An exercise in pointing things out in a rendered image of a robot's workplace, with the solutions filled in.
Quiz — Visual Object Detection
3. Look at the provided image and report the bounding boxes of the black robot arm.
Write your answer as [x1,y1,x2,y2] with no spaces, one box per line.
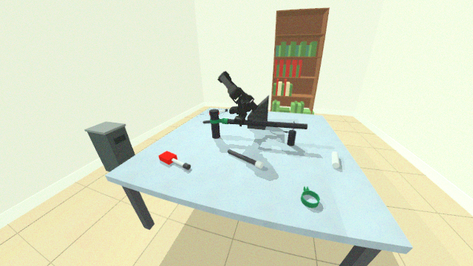
[217,72,259,115]

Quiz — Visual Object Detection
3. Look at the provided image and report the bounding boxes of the green cup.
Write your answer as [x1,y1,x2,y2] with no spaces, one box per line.
[210,118,228,124]

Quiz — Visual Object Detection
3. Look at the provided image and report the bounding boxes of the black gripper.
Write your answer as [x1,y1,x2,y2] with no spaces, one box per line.
[234,105,248,126]

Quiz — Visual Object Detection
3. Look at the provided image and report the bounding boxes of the green circular band with small tabs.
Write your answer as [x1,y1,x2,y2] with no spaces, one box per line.
[301,187,320,208]

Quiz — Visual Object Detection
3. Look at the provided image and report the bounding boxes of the white cylinder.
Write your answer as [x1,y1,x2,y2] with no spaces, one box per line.
[331,151,340,168]

